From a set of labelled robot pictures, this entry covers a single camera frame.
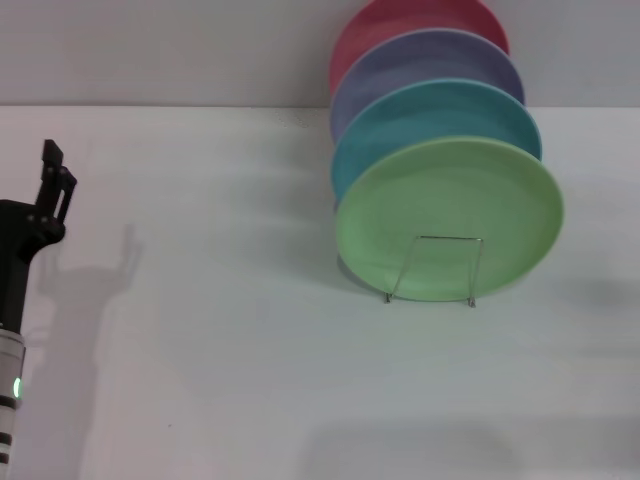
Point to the purple plate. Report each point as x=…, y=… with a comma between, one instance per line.
x=430, y=55

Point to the green plate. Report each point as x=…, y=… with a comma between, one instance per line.
x=450, y=200

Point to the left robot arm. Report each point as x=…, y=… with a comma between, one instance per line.
x=10, y=360

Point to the light blue plate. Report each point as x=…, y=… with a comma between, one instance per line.
x=430, y=115

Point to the red plate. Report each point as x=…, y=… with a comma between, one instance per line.
x=400, y=20

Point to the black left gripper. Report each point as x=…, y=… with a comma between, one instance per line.
x=20, y=240

